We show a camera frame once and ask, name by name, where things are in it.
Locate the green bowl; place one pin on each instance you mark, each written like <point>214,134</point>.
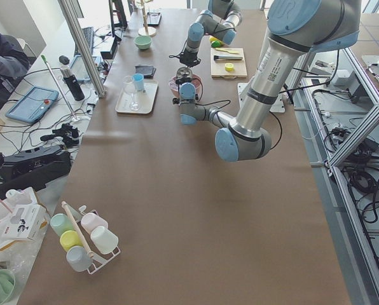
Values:
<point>143,42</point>

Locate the steel muddler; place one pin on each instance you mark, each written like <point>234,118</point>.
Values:
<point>227,58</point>

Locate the pink bowl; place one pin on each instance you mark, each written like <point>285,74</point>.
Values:
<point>174,87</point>

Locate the clear wine glass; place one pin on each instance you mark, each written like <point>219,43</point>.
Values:
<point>129,89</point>

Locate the blue cup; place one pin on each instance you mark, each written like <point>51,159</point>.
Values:
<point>139,82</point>

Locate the black thermos bottle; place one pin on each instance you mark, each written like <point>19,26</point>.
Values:
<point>72,83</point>

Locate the blue teach pendant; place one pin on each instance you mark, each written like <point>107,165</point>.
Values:
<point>33,105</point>

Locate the steel ice scoop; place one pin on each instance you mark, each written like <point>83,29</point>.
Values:
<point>184,75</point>

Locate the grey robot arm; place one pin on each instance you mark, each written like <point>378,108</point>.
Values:
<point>294,29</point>
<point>219,20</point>

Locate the grey folded cloth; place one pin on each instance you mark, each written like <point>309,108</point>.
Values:
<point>148,71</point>

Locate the bamboo cutting board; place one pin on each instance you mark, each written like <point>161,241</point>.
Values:
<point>217,68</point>

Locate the white wire cup rack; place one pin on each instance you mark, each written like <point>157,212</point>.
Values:
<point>85,236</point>

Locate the yellow lemon lower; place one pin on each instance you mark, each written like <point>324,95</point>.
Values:
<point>215,44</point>

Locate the half lemon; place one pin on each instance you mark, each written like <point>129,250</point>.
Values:
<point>229,67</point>

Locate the cream serving tray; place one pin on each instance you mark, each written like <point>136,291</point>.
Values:
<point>145,99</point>

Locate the yellow plastic knife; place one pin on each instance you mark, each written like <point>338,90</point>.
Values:
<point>225,50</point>

